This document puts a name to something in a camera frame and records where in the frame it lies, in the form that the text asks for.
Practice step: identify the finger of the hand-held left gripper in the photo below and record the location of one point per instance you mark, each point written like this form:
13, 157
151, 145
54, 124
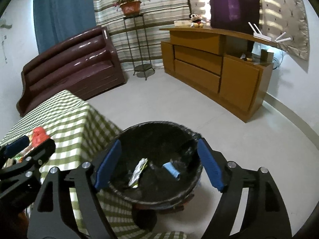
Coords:
42, 151
16, 145

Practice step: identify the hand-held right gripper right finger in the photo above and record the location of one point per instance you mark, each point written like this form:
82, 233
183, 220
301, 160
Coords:
209, 164

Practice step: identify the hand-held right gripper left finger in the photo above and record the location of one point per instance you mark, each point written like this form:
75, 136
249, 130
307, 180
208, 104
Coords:
108, 166

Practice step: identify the yellow snack wrapper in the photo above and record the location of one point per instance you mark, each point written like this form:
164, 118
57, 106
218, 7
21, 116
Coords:
25, 154

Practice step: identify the orange plastic bag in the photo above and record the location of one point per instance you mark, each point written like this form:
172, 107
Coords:
39, 135

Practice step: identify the silver snack wrapper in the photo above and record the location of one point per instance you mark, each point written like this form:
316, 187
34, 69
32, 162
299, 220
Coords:
137, 174

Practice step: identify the blue tube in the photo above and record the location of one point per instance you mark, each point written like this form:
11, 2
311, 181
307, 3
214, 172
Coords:
170, 169

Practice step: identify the green checkered tablecloth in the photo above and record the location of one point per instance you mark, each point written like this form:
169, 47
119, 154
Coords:
69, 119

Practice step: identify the maroon leather sofa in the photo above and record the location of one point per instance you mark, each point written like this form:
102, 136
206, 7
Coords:
74, 64

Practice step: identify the wooden cabinet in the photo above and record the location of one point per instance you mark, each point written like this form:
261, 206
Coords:
197, 54

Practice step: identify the small brown box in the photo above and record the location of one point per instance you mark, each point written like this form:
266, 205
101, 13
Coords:
266, 54

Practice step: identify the black metal plant stand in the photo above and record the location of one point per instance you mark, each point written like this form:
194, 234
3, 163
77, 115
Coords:
139, 42

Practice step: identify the white router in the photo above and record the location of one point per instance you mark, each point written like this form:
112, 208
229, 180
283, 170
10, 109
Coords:
259, 35

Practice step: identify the blue curtain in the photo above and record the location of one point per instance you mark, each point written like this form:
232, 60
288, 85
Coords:
62, 12

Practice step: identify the flat white box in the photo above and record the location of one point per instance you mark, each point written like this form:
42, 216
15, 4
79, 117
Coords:
182, 24

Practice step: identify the mouse plush toy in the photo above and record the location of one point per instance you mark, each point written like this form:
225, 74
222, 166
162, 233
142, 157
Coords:
197, 20

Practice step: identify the terracotta flower pot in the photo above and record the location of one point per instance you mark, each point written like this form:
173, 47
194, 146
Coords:
130, 8

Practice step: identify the purple curtain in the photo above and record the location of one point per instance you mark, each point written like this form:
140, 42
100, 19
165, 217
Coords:
231, 2

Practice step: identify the striped green curtain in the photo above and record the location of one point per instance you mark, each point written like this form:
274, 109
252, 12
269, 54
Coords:
159, 2

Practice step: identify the beige patterned curtain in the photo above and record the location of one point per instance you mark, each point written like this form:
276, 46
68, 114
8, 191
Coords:
279, 7

